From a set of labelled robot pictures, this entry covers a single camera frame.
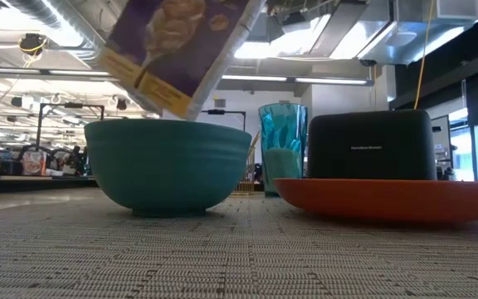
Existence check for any purple cereal box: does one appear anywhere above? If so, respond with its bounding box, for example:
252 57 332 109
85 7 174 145
97 0 267 121

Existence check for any wooden stair railing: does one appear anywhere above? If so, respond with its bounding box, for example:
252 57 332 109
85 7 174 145
235 131 261 195

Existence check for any blue faceted tumbler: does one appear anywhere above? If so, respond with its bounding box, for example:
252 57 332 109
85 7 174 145
258 102 309 198

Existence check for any teal bowl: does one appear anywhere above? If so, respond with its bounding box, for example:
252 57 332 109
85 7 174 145
84 119 252 218

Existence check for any long ceiling light fixture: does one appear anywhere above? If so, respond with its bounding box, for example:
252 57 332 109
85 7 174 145
0 67 118 81
221 74 375 87

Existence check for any grey woven placemat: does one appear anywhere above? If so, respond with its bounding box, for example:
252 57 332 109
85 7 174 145
0 194 478 299

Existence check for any black toaster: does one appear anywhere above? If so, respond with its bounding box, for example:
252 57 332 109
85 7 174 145
307 109 438 181

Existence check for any orange plate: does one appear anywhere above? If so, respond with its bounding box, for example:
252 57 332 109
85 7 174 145
273 178 478 224

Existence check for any small background cereal box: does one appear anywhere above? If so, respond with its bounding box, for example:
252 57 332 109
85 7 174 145
22 150 48 177

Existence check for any black ceiling-hung device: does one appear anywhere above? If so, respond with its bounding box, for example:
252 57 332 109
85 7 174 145
17 32 48 57

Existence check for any black metal stand frame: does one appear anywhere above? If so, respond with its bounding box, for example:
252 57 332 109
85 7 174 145
200 109 247 132
35 102 105 150

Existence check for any yellow hanging cable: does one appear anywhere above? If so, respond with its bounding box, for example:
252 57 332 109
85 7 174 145
412 0 436 110

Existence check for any silver ventilation duct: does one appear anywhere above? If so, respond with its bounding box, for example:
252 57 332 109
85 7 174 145
357 0 478 66

